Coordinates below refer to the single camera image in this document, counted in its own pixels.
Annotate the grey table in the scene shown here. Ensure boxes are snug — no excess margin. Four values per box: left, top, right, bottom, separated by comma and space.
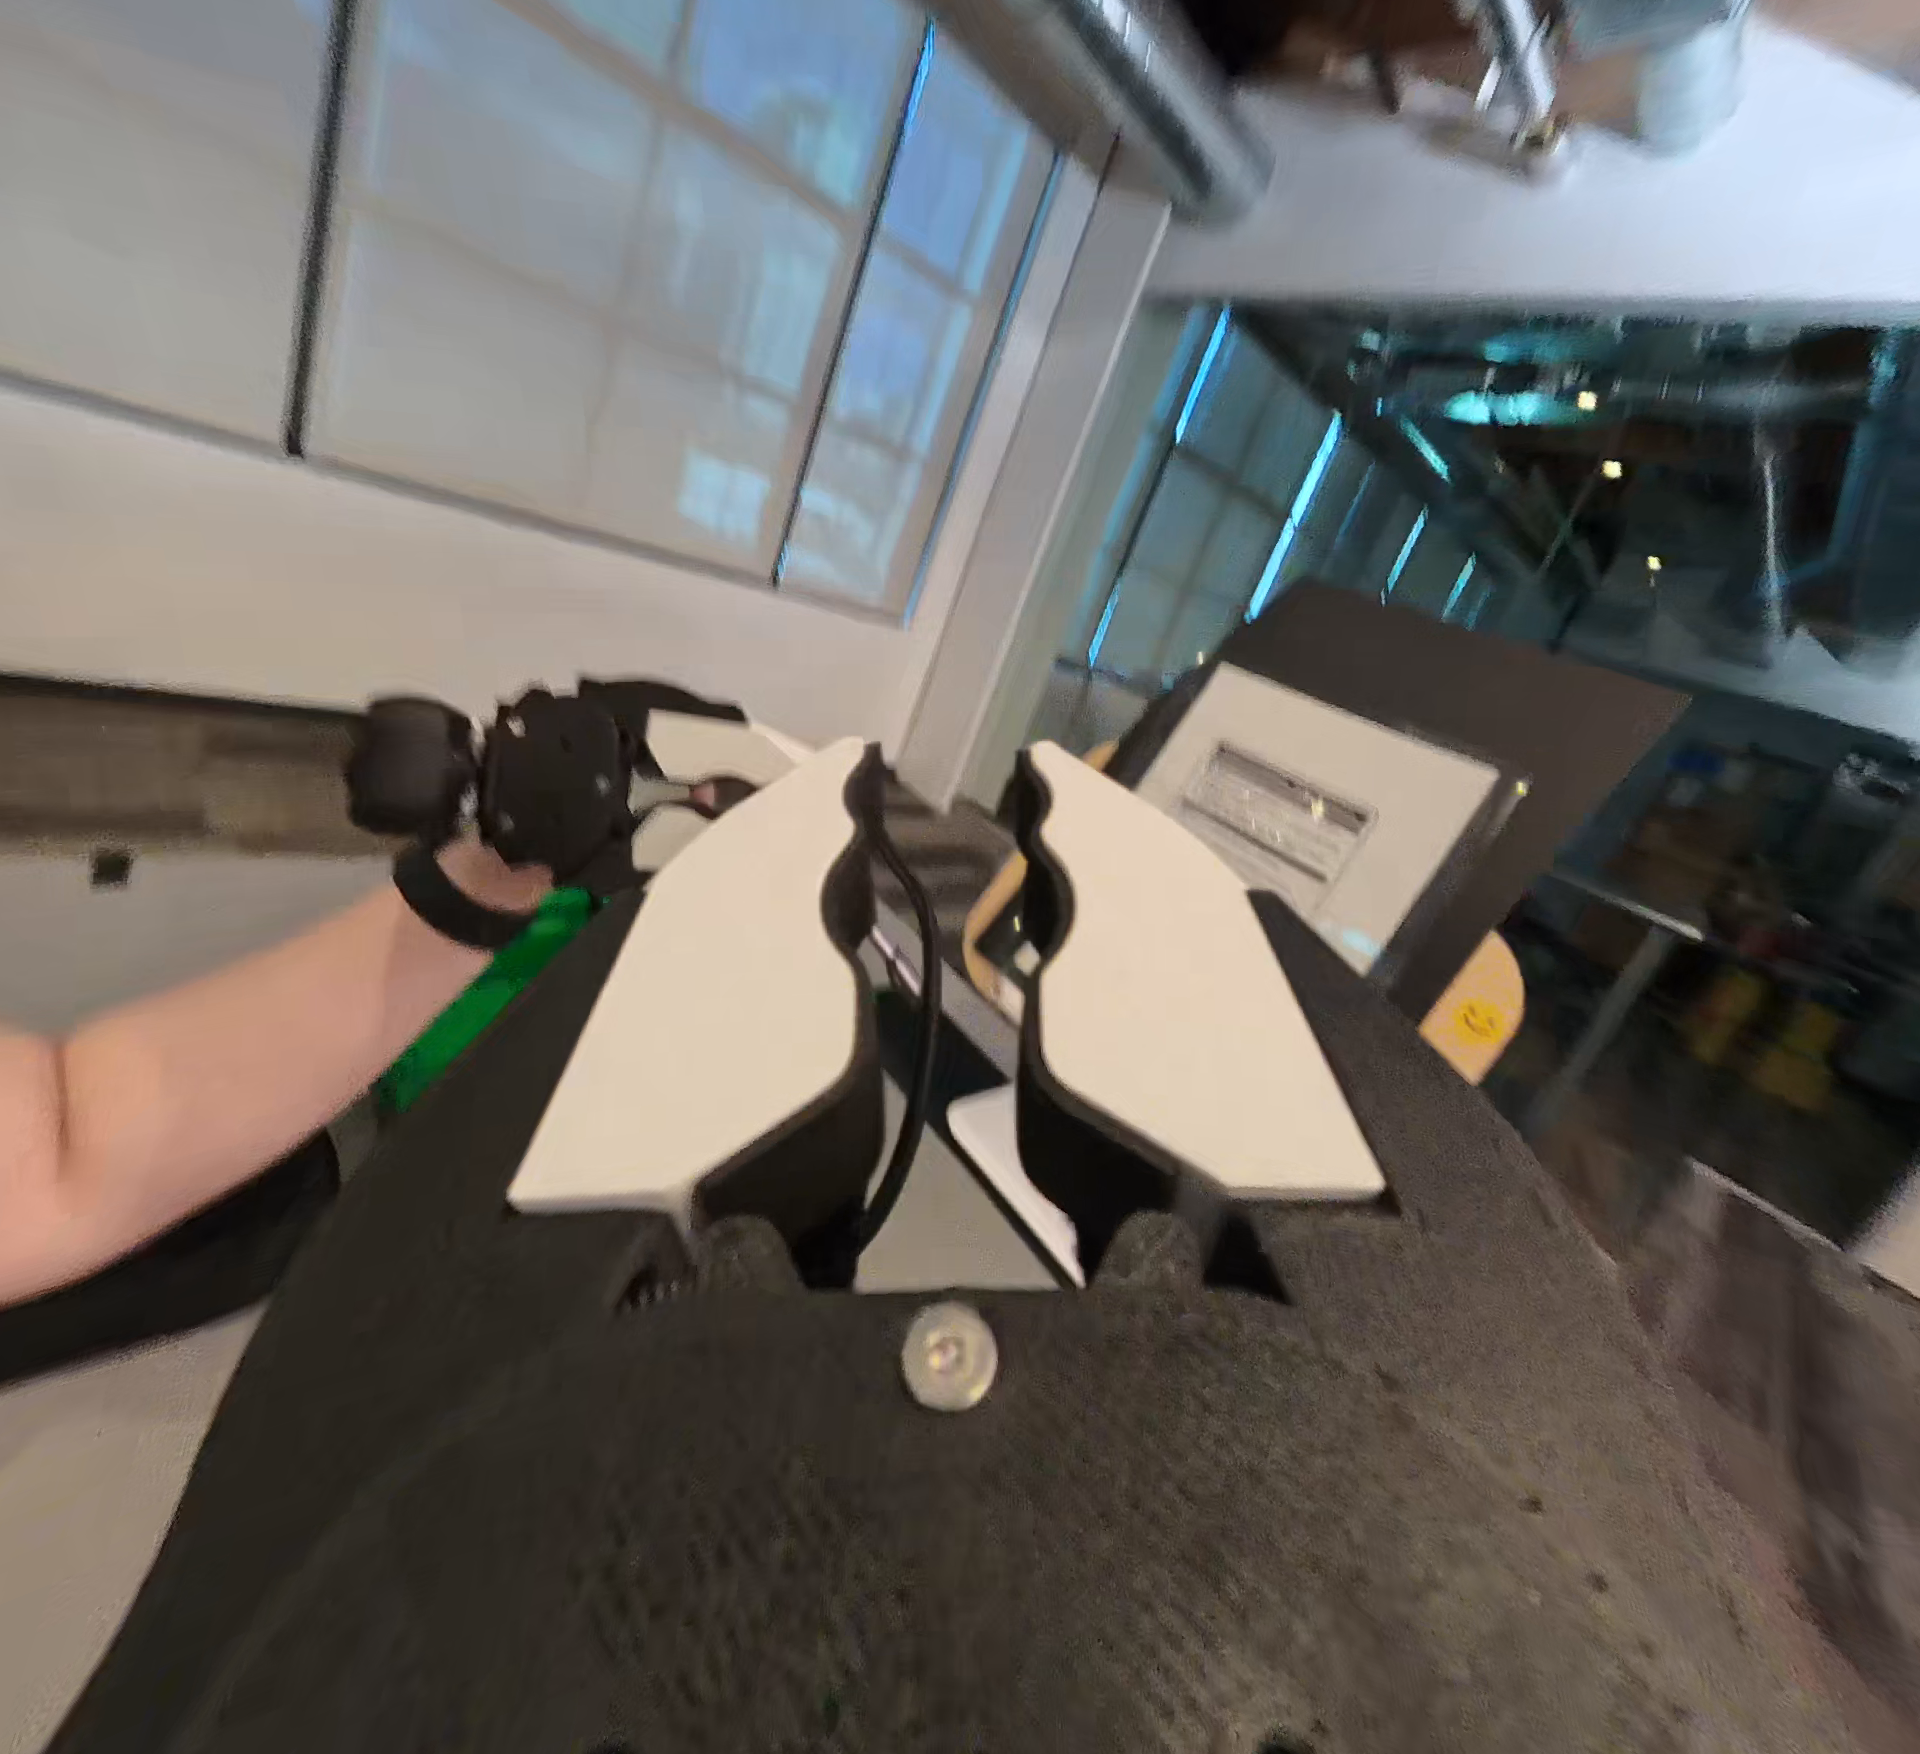
1523, 868, 1719, 1142

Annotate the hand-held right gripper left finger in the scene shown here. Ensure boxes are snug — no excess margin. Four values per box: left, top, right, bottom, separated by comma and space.
504, 739, 890, 1289

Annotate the black panel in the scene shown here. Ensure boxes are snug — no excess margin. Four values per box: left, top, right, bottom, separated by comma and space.
1109, 582, 1692, 1020

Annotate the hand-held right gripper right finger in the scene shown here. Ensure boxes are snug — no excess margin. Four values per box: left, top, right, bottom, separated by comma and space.
1005, 740, 1390, 1289

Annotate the silver ceiling duct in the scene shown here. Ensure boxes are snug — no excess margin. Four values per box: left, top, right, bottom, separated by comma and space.
834, 0, 1278, 226

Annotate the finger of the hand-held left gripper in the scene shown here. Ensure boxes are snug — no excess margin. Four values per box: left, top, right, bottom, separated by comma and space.
627, 791, 740, 875
642, 709, 819, 797

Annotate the person's left hand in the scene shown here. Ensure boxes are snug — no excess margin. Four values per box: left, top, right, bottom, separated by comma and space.
448, 840, 558, 915

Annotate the large window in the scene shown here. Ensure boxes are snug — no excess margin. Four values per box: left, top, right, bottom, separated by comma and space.
0, 0, 1059, 624

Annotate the white board with label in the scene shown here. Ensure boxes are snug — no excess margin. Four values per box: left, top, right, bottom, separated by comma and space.
1132, 659, 1534, 976

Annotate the glass partition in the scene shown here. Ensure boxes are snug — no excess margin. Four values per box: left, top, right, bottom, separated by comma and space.
1074, 299, 1502, 676

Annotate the person's left forearm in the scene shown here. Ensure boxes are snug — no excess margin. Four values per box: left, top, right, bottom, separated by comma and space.
0, 884, 453, 1307

